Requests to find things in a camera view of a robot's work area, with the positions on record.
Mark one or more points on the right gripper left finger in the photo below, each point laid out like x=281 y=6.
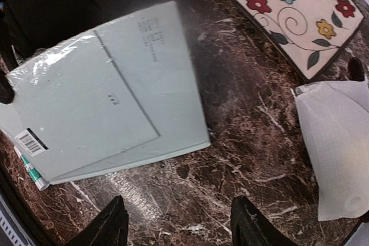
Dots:
x=109 y=227

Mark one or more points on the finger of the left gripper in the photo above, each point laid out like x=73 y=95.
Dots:
x=7 y=92

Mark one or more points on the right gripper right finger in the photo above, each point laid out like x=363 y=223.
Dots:
x=250 y=227

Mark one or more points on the grey shrink-wrapped notebook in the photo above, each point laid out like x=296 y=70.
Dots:
x=120 y=95

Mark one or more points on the green white glue stick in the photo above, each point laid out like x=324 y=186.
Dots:
x=33 y=173

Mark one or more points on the floral square plate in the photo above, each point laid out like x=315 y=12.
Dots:
x=308 y=33

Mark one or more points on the grey slotted cable duct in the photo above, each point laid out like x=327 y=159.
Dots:
x=10 y=230

